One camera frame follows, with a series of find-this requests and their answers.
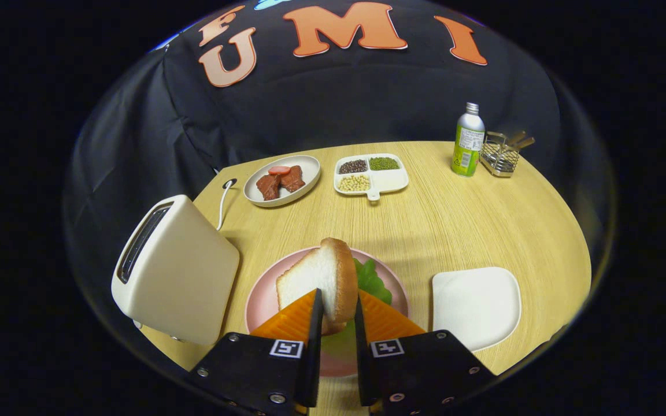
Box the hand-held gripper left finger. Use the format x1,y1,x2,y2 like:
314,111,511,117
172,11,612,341
187,288,324,416

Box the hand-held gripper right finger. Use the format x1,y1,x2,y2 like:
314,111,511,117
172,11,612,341
354,289,498,416

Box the white bread slice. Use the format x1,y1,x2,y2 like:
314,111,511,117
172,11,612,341
276,237,359,336

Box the green lettuce leaf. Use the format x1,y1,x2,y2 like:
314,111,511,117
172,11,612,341
320,258,393,359

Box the pink round plate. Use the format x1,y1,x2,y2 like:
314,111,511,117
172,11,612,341
245,247,410,378

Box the white square plate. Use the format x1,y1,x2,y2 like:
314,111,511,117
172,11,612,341
431,266,522,353

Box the white toaster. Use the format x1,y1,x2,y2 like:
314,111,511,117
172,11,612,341
111,195,241,346

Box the brown meat piece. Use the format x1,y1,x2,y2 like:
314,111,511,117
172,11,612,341
256,174,282,201
279,165,306,193

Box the pile of yellow soybeans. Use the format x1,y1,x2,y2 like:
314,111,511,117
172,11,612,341
339,174,372,192

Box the white divided dish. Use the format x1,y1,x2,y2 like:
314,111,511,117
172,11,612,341
334,153,410,202

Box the grey round plate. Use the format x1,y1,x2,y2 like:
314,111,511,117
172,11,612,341
243,155,321,208

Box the green label metal bottle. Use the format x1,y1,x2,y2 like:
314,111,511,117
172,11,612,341
450,102,486,177

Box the wooden utensils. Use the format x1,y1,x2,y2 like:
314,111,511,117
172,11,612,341
506,131,536,152

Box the white power cable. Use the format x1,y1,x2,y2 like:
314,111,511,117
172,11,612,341
216,182,234,232

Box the metal wire basket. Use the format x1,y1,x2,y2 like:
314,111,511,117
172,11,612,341
479,132,521,177

